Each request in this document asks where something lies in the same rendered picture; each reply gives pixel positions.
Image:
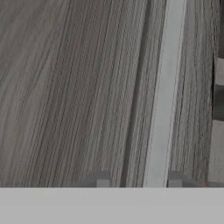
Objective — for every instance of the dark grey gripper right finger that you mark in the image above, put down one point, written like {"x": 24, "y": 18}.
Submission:
{"x": 176, "y": 178}

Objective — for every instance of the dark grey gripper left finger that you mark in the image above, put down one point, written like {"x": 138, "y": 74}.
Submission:
{"x": 99, "y": 178}

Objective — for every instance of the grey wood cabinet door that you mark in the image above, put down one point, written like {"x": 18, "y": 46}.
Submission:
{"x": 73, "y": 87}

